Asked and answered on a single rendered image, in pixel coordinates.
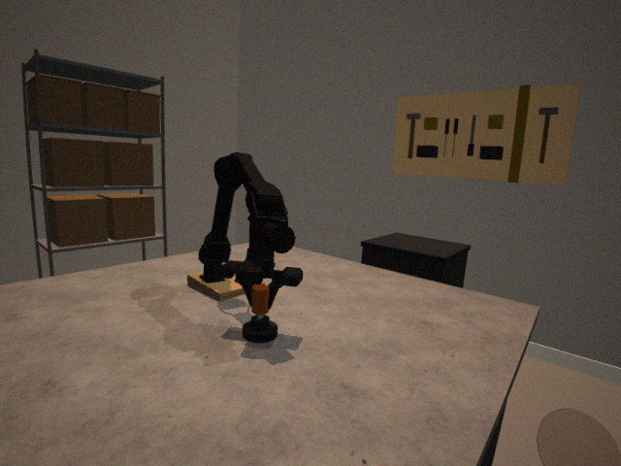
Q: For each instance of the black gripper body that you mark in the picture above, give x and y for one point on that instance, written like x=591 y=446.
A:
x=290 y=276

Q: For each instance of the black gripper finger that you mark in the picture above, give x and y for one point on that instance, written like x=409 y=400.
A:
x=247 y=289
x=273 y=290

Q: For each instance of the orange tapered knob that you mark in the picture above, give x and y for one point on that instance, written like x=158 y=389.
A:
x=259 y=299

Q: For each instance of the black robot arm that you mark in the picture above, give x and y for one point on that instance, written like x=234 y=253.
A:
x=268 y=221

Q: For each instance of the black round pedestal with silver shaft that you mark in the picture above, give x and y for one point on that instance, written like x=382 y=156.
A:
x=260 y=330

